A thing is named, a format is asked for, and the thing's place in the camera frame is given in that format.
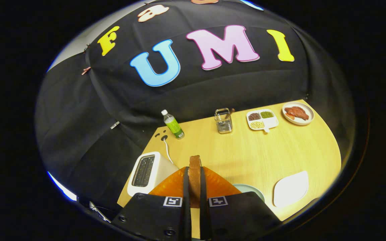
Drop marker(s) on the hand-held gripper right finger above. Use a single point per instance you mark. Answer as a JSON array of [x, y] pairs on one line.
[[203, 190]]

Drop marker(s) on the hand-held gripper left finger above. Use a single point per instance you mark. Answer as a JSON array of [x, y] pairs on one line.
[[186, 187]]

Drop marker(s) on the brown crust bread slice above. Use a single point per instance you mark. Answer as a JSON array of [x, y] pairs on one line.
[[195, 180]]

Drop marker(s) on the white toaster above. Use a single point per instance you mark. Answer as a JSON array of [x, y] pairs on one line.
[[157, 167]]

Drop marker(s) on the pale green round plate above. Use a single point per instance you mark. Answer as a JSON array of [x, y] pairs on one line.
[[250, 189]]

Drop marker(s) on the green label plastic bottle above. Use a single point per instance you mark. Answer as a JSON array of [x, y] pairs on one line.
[[174, 127]]

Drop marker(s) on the white square plate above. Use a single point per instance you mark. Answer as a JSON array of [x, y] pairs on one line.
[[290, 189]]

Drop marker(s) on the silver cloth clip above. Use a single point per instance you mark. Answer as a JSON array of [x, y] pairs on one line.
[[115, 125]]

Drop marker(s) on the white divided bean dish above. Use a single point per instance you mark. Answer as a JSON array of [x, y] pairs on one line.
[[270, 123]]

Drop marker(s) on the red meat piece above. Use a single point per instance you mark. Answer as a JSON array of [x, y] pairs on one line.
[[297, 112]]

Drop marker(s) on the black backdrop cloth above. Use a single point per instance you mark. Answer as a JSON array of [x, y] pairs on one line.
[[79, 110]]

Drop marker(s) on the round white meat plate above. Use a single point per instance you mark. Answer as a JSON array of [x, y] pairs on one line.
[[308, 108]]

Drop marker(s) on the pink cloth clip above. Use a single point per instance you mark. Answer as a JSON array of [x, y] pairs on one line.
[[86, 70]]

